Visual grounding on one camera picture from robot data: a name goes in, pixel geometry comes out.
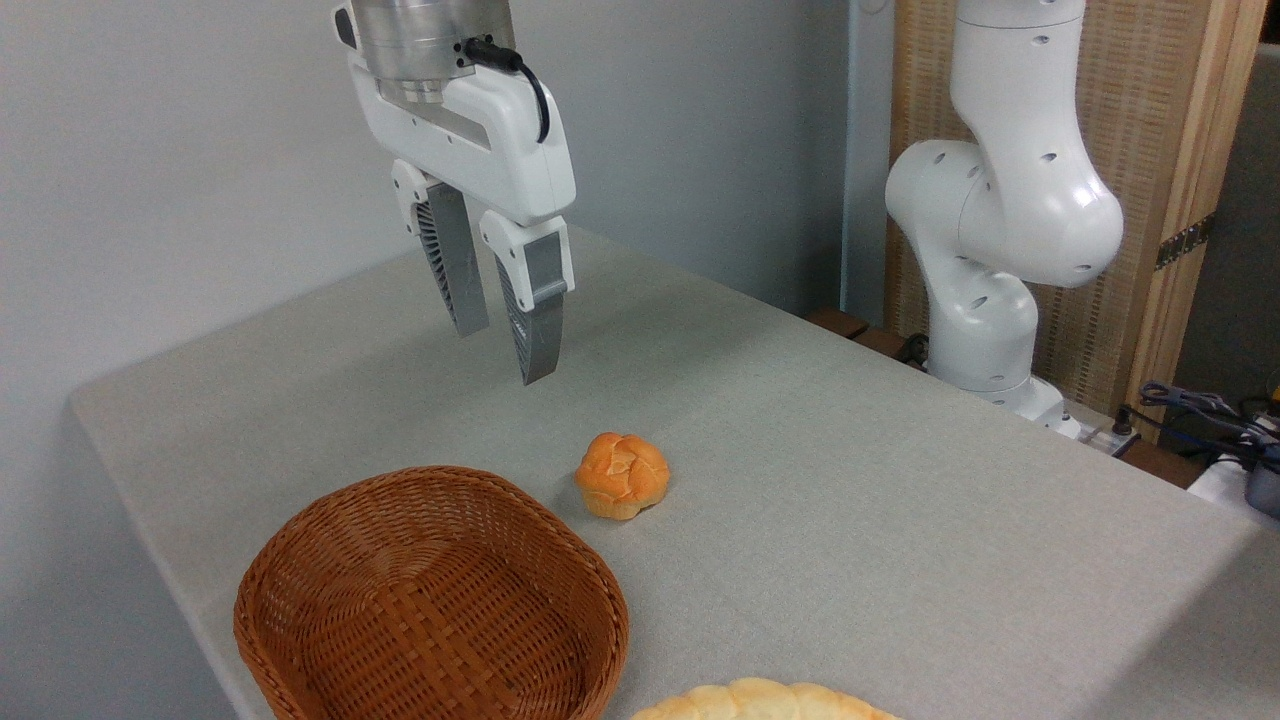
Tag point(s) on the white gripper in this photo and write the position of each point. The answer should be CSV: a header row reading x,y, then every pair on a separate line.
x,y
500,150

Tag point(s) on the small orange bread roll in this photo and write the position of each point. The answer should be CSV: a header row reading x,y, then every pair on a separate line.
x,y
622,476

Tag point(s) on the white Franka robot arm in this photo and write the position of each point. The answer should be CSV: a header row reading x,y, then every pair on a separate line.
x,y
1010,190

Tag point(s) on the brown wicker basket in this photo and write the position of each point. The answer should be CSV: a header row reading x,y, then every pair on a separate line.
x,y
430,600

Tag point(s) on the large pale bread loaf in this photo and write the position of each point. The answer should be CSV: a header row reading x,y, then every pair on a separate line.
x,y
765,703

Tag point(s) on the brown wooden bench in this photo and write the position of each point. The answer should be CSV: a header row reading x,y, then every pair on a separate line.
x,y
850,328

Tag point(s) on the grey tablecloth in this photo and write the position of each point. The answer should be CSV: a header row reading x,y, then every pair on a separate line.
x,y
850,520

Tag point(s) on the wooden woven folding screen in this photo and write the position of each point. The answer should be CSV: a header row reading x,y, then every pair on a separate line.
x,y
1160,120

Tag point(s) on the metal screen hinge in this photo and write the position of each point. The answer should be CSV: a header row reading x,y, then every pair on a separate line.
x,y
1185,240

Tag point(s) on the dark grey device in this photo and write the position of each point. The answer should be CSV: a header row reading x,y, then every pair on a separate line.
x,y
1265,490

